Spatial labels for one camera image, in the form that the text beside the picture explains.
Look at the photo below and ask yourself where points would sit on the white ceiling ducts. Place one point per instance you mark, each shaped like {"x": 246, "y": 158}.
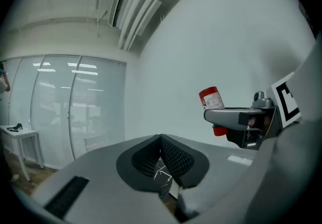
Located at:
{"x": 141, "y": 9}

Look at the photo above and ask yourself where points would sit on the white table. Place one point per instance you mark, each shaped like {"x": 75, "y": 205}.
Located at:
{"x": 22, "y": 133}

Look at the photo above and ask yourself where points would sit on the white sprinkler pipe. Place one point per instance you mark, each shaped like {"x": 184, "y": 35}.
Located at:
{"x": 98, "y": 24}

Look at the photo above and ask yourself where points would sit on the glass partition with blinds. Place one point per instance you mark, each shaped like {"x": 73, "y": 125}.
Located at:
{"x": 100, "y": 97}

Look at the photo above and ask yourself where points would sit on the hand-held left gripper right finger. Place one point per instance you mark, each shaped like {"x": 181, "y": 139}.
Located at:
{"x": 221, "y": 182}

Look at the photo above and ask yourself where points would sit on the person's right hand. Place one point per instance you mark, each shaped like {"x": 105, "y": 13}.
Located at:
{"x": 253, "y": 120}

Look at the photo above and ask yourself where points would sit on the white ceiling air vent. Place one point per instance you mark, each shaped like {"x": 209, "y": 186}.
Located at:
{"x": 118, "y": 4}

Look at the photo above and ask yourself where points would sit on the red small bottle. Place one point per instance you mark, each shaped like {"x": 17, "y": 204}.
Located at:
{"x": 210, "y": 97}

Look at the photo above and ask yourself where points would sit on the gray gripper-mounted camera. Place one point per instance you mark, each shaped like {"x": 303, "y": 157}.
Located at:
{"x": 261, "y": 99}

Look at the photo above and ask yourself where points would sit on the white chair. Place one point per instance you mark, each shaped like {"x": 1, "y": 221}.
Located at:
{"x": 94, "y": 142}

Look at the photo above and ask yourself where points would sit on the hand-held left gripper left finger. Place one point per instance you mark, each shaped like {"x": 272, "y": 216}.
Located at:
{"x": 100, "y": 192}

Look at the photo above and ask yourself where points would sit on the black tool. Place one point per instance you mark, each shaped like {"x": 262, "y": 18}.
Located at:
{"x": 17, "y": 126}

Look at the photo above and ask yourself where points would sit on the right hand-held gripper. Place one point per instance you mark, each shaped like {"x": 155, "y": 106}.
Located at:
{"x": 286, "y": 102}

